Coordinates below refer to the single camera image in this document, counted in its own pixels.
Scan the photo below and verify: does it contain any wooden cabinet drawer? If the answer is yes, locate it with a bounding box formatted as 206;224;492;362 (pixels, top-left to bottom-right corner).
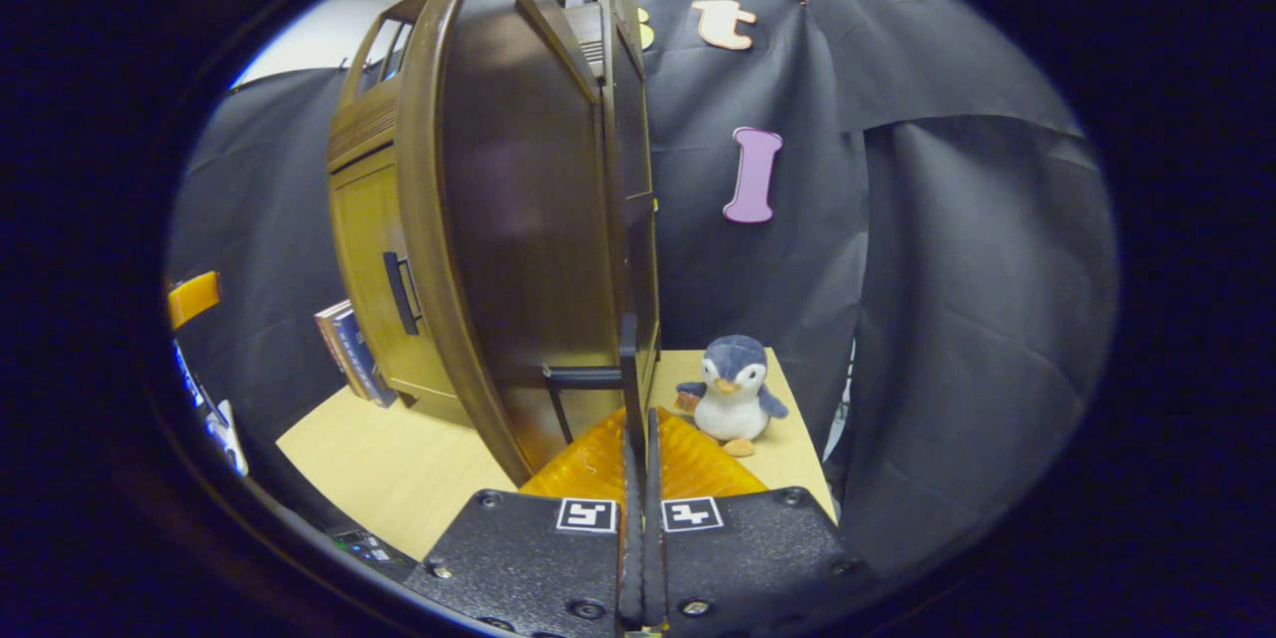
327;80;405;170

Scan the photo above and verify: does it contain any wooden double-door shoe cabinet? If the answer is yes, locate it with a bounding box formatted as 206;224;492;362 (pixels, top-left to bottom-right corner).
327;0;662;428

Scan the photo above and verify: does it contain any black door handle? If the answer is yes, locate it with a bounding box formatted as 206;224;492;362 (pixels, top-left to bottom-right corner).
383;251;422;336
543;312;644;450

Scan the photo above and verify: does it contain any black backdrop cloth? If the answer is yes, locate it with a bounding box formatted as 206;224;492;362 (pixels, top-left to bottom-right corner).
164;0;1122;579

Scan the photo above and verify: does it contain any dark blue book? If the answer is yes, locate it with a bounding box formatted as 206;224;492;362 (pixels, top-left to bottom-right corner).
329;304;398;408

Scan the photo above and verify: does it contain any wooden shoe cabinet door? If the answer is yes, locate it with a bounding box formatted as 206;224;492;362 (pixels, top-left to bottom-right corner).
397;0;639;487
329;145;470;425

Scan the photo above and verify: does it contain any penguin plush toy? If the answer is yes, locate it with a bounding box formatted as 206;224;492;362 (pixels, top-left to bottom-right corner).
675;334;789;458

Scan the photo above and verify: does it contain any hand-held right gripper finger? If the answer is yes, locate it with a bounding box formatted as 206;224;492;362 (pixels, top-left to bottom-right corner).
404;407;644;638
643;406;878;638

